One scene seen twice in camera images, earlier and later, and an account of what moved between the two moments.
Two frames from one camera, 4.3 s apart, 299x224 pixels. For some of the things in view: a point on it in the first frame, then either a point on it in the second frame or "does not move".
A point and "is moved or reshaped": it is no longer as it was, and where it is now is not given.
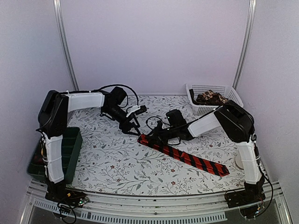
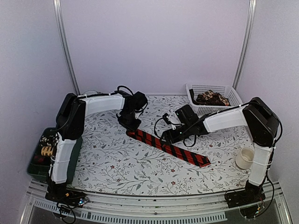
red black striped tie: x=217 y=168 is moved or reshaped
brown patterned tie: x=208 y=97 does not move
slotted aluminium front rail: x=210 y=209 does not move
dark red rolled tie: x=39 y=160 does not move
